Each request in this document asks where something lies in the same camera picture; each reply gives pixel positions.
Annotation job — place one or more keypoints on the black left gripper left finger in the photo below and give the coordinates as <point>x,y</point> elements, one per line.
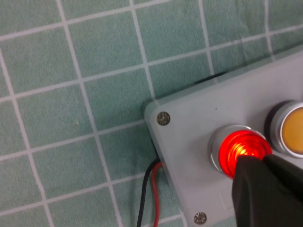
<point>260,201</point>

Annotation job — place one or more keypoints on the grey black button control box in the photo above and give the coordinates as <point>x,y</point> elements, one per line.
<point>201,113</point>

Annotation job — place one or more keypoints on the yellow push button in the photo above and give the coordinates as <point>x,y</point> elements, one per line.
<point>292,132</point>

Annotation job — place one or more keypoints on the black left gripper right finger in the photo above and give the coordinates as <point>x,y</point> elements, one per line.
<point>286,172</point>

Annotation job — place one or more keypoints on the red indicator light button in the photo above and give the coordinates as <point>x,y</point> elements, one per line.
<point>229,149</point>

